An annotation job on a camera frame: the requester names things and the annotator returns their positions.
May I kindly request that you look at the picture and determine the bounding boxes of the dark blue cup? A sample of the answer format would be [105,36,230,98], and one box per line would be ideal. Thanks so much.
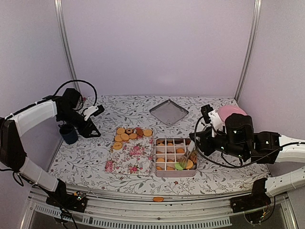
[59,124,78,145]

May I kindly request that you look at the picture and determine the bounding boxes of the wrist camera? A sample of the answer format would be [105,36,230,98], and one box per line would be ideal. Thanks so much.
[82,105,104,121]
[201,104,226,137]

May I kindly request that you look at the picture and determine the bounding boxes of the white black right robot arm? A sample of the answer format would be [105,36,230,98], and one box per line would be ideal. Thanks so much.
[189,113,305,213]

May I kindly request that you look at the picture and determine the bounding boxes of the dotted tan sandwich cookie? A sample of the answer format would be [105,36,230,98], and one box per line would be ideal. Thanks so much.
[185,159,193,170]

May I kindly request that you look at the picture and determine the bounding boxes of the green round cookie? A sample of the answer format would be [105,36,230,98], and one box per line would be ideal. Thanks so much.
[175,162,184,171]

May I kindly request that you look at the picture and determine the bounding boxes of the pink divided cookie tin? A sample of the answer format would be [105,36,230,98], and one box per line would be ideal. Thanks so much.
[154,138,197,178]

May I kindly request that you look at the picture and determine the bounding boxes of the floral cookie tray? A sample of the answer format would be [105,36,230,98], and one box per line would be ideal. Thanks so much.
[104,127,154,176]

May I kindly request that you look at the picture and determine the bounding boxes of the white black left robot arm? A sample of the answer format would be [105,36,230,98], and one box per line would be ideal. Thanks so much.
[0,78,62,216]

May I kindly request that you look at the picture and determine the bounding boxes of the pink plastic plate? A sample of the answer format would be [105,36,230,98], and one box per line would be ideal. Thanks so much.
[218,105,247,122]

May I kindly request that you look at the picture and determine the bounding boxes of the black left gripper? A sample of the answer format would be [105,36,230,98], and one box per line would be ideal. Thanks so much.
[58,108,101,137]

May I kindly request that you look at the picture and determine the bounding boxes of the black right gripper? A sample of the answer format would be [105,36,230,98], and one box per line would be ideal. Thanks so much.
[190,125,247,159]

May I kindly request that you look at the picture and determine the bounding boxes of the silver metal tin lid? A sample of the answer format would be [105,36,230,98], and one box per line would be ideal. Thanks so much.
[149,99,189,126]

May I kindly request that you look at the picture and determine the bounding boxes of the aluminium left corner post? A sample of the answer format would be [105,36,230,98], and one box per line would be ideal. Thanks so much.
[54,0,77,80]

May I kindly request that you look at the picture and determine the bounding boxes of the fallen orange cookie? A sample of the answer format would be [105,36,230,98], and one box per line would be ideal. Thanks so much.
[153,197,164,202]

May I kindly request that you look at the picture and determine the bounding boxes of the aluminium corner post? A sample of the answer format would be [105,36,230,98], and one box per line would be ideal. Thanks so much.
[234,0,262,102]
[54,0,77,80]

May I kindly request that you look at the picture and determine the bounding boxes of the aluminium right corner post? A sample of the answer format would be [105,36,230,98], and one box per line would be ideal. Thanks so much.
[234,0,262,102]

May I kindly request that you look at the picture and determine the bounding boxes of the chocolate sprinkled donut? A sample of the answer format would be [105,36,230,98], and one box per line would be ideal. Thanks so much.
[126,128,134,134]

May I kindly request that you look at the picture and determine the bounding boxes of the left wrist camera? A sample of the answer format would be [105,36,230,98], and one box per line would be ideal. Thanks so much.
[82,105,104,121]

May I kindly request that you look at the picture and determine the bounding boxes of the aluminium front rail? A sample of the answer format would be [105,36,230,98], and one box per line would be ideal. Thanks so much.
[21,187,298,229]

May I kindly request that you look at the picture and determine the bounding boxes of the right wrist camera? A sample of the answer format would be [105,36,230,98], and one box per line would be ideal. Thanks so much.
[201,104,226,137]

